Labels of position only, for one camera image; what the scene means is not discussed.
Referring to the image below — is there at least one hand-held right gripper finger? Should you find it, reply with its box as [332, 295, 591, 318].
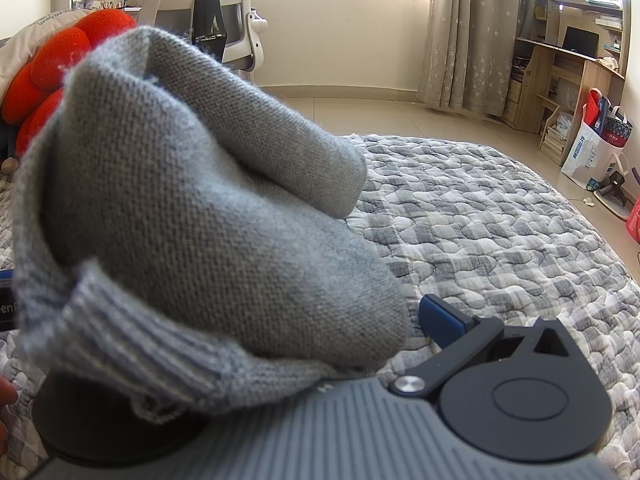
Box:
[390, 294, 576, 399]

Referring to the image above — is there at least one person's left hand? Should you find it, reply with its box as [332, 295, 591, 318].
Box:
[0, 376, 19, 443]

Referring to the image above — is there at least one small black floor stand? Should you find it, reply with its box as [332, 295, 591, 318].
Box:
[592, 170, 633, 221]

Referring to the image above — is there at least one white printed pillow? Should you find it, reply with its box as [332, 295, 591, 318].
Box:
[0, 7, 101, 107]

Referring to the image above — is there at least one grey knit sweater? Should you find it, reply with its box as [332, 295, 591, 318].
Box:
[11, 25, 412, 423]

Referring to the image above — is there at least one beige star curtain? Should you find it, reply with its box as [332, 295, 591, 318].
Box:
[417, 0, 551, 120]

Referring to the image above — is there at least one white shopping bag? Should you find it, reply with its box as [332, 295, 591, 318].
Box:
[560, 87, 635, 191]

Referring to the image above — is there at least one white office chair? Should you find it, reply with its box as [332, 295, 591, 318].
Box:
[140, 0, 269, 73]

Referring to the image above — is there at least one red crate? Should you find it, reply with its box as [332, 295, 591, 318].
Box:
[625, 195, 640, 247]

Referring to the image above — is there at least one wooden desk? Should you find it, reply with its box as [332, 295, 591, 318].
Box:
[502, 0, 632, 167]

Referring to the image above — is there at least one grey checked quilt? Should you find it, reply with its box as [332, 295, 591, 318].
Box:
[0, 132, 640, 480]

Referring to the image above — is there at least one black monitor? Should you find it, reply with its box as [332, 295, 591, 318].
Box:
[562, 26, 600, 59]

